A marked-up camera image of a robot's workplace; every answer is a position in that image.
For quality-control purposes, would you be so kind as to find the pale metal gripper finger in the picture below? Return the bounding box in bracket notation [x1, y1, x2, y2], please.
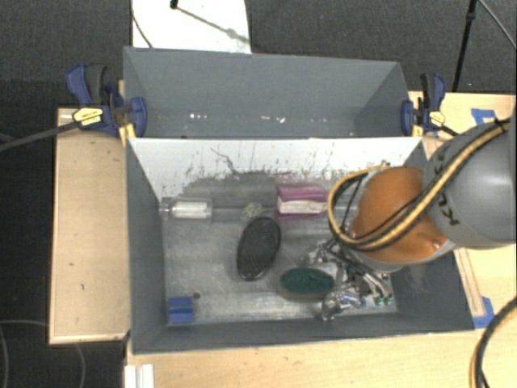
[303, 242, 341, 267]
[320, 289, 358, 323]

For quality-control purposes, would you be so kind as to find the dark green oval sponge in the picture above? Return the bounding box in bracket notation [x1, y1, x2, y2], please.
[279, 267, 337, 301]

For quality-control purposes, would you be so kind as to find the purple and white folded cloth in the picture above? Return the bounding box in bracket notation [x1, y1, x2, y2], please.
[275, 184, 329, 223]

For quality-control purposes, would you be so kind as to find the black oval brush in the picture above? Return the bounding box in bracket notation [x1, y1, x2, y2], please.
[235, 216, 283, 282]

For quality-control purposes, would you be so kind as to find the clear plastic bottle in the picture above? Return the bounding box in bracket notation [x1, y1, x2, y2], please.
[158, 197, 214, 222]

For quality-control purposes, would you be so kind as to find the blue block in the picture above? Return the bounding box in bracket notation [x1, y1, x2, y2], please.
[166, 295, 195, 325]

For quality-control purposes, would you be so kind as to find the grey metal bin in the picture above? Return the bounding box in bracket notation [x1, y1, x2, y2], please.
[122, 45, 476, 355]

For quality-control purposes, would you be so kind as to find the pale wood flat board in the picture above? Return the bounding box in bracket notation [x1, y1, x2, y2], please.
[48, 106, 132, 345]

